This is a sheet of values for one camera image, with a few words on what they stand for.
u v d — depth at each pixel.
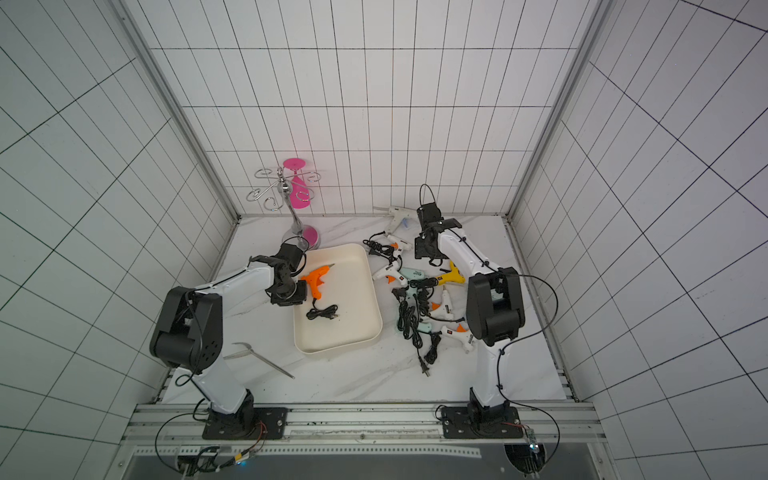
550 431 0.72
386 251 1.07
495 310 0.52
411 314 0.85
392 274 0.99
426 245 0.72
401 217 1.18
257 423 0.71
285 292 0.79
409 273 0.98
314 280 0.98
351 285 0.99
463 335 0.86
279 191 0.92
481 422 0.64
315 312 0.92
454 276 0.99
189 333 0.47
